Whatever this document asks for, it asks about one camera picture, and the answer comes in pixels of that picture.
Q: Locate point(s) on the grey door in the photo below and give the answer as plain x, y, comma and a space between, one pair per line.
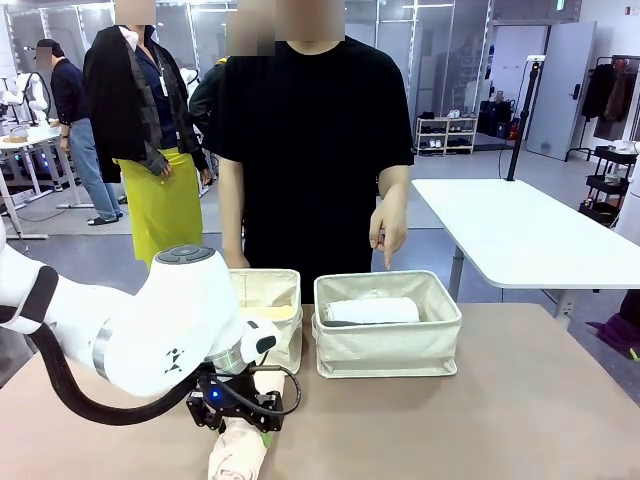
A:
560, 90

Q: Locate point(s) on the yellow towel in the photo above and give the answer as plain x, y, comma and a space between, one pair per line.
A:
272, 312

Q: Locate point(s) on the bystander in dark jacket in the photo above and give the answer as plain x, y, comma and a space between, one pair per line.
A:
202, 110

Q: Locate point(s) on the black tripod pole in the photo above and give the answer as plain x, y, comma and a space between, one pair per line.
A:
522, 115

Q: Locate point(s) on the clothes rack with dark coats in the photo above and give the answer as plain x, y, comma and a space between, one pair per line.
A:
607, 95

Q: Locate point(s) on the cream fabric basket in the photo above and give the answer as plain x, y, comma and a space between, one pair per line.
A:
390, 345
290, 340

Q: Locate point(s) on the white folding table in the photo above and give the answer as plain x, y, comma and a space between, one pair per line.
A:
520, 230

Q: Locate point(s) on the purple cloth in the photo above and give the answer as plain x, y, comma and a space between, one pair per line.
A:
620, 330

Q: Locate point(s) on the person's left forearm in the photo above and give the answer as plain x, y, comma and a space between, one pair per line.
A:
395, 185

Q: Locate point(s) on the black utility cart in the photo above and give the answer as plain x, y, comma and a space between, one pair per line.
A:
607, 185

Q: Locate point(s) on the person in black t-shirt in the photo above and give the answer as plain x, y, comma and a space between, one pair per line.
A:
310, 150

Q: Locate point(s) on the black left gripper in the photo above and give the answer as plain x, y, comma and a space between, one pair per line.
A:
230, 395

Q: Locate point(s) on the white work desk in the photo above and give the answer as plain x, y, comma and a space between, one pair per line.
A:
30, 137

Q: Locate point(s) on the white towel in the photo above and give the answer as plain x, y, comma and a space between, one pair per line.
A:
375, 311

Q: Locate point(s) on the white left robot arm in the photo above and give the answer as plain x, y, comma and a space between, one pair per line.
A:
165, 320

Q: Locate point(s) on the wooden shoe rack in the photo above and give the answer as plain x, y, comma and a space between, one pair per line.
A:
447, 132

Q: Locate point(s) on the small white background robot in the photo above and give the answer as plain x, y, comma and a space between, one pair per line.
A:
27, 95

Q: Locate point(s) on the man in dark shirt, jeans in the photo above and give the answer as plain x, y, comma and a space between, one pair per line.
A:
75, 110

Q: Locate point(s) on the black luggage bags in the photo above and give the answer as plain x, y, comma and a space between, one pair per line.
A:
497, 120

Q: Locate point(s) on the person's right hand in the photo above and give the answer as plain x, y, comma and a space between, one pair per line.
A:
237, 261

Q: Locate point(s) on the person's right forearm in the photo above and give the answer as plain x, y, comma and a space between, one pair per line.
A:
232, 210

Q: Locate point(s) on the pink towel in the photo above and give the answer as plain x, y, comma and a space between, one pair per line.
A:
235, 450

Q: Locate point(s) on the person's left hand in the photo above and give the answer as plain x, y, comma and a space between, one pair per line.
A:
390, 230

